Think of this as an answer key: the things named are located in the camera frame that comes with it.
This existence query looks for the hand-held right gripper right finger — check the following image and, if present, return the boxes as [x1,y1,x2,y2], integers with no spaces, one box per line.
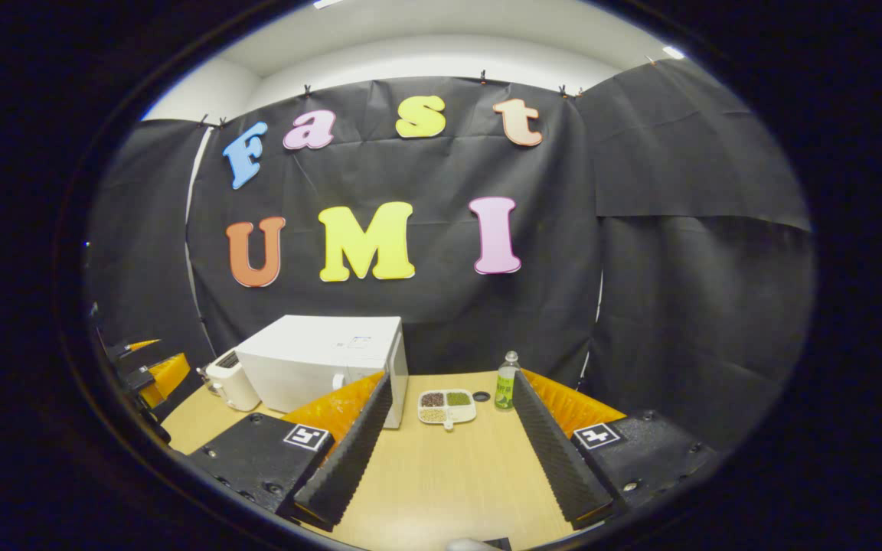
[512,369,720,530]

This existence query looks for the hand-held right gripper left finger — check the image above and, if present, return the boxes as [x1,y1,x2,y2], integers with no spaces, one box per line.
[188,371,394,530]

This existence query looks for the white microwave oven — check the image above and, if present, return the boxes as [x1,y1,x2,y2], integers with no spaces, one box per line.
[234,315,410,429]

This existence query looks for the white toaster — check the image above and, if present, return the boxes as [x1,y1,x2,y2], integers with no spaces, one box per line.
[204,350,262,412]

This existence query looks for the green label bottle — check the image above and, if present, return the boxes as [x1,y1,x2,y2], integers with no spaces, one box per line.
[495,350,521,412]

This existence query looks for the white divided dish with grains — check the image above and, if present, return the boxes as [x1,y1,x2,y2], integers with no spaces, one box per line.
[417,389,478,431]

